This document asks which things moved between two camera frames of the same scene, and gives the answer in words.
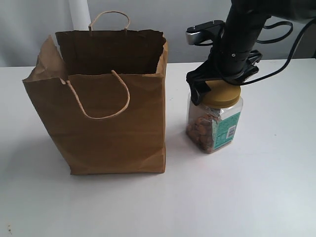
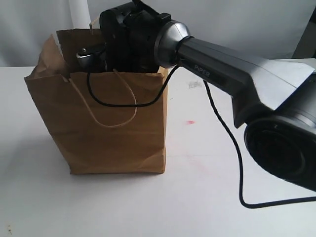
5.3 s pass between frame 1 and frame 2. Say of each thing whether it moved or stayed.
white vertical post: stayed
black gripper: moved
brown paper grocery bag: stayed
